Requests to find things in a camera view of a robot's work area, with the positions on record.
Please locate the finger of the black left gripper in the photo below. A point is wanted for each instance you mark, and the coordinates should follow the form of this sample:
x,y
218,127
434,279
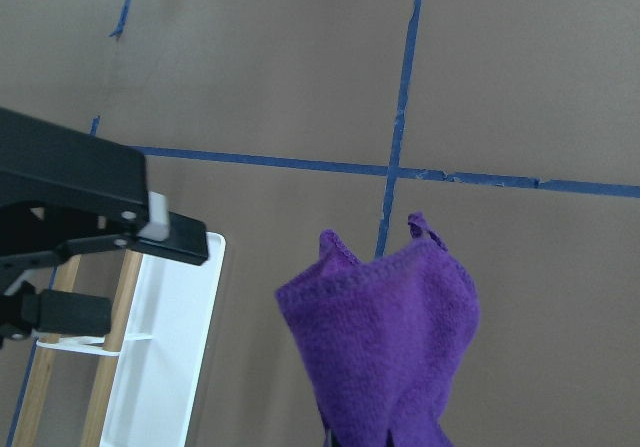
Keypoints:
x,y
66,193
26,313

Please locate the purple microfiber towel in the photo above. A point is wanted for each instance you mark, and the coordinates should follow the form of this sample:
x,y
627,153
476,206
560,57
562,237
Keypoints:
x,y
381,341

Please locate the white wooden towel rack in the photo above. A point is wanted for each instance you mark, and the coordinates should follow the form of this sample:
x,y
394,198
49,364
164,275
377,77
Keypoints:
x,y
148,367

